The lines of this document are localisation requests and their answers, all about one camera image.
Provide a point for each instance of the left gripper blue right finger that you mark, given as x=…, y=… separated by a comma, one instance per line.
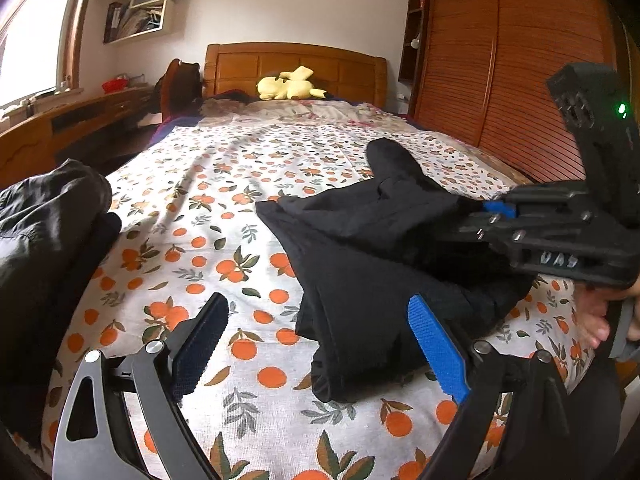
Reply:
x=442, y=353

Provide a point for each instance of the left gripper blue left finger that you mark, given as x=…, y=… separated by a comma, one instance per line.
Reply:
x=192, y=343

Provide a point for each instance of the black trench coat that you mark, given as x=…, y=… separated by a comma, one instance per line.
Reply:
x=361, y=252

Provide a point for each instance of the folded black clothes pile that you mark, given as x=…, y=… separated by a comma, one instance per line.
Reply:
x=55, y=230

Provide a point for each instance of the right hand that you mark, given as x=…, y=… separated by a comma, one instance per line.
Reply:
x=591, y=305

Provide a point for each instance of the orange floral bed sheet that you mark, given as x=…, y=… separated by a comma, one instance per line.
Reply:
x=187, y=206

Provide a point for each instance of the wooden louvered wardrobe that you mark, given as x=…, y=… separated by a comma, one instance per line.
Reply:
x=478, y=70

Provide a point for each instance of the wooden desk counter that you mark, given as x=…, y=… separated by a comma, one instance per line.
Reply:
x=31, y=147

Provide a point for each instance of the dark backpack on chair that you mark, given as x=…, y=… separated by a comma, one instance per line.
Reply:
x=179, y=86

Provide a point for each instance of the red bowl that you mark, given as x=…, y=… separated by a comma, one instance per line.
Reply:
x=115, y=85

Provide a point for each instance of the yellow Pikachu plush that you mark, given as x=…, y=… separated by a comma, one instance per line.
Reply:
x=295, y=85

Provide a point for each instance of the window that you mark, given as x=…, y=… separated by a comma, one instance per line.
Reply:
x=41, y=42

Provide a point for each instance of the white wall shelf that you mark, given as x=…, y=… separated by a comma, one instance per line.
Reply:
x=142, y=5

